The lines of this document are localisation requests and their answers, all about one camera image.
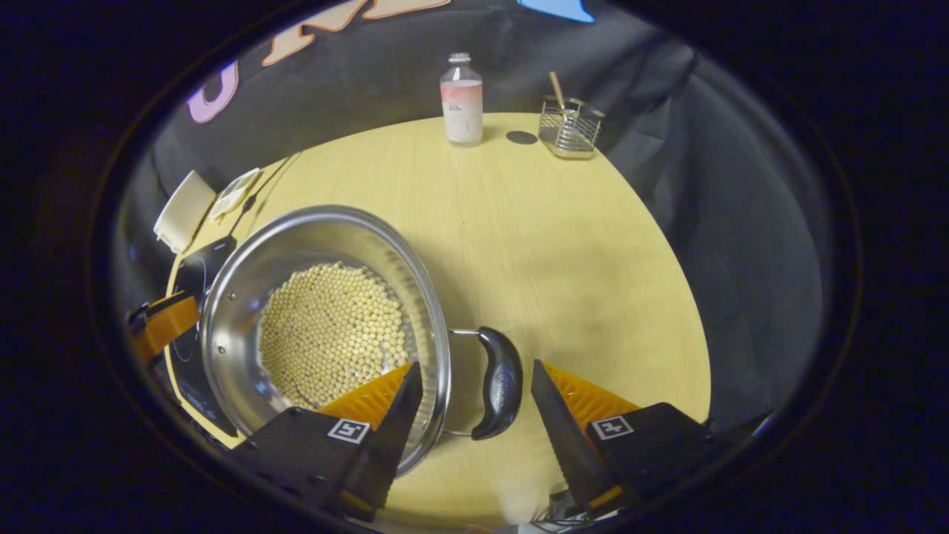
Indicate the white toaster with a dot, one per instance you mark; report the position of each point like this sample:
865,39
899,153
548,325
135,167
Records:
185,211

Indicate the white divided bean dish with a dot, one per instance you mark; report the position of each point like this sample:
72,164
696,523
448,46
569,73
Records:
233,194

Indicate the black induction cooktop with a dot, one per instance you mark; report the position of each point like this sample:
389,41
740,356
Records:
194,274

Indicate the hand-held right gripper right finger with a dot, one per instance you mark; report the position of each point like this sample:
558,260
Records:
567,437

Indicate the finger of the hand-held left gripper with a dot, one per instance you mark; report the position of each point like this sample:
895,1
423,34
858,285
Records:
167,322

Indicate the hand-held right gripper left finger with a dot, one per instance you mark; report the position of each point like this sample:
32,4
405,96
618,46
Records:
378,452

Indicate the clear bottle with pink label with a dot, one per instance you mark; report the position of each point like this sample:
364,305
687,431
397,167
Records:
462,104

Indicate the wooden stick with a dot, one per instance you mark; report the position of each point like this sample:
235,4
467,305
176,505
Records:
556,87

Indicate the small black round disc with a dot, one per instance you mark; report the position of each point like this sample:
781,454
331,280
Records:
521,137

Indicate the pile of yellow soybeans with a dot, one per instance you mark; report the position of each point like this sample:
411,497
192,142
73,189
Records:
330,334

